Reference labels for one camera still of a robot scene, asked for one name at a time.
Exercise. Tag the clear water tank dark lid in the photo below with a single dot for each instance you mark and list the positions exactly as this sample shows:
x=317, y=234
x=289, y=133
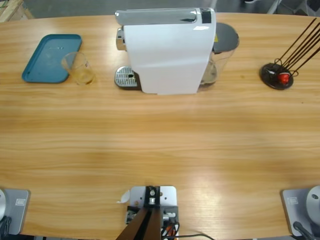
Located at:
x=225, y=37

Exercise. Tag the dark camera post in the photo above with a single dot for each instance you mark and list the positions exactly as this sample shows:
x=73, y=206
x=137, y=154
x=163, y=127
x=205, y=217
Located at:
x=147, y=225

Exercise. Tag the white mounting block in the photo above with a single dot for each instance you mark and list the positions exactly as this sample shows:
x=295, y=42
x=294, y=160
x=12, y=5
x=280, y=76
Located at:
x=167, y=197

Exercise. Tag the wooden crate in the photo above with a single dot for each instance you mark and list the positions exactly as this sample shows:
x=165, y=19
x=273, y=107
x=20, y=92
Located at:
x=12, y=10

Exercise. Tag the teal plastic tray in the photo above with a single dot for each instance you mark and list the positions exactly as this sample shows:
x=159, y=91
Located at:
x=47, y=57

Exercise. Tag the dark chair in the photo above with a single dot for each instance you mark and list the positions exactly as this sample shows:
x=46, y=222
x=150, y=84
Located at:
x=313, y=7

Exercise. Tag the white capsule coffee machine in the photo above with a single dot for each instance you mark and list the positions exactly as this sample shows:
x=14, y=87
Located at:
x=170, y=57

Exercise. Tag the red coffee capsule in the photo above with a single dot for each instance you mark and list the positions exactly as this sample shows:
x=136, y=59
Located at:
x=283, y=78

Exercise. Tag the white metal frame leg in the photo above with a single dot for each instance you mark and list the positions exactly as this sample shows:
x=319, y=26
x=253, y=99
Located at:
x=273, y=7

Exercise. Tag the clear glass cup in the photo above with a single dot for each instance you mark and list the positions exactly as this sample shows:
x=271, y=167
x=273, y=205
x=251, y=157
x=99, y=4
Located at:
x=81, y=72

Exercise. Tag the white tape tag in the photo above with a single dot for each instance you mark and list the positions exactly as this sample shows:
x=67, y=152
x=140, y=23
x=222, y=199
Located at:
x=124, y=197

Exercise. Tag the arm grey base plate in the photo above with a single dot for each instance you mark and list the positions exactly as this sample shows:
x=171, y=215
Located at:
x=300, y=207
x=17, y=207

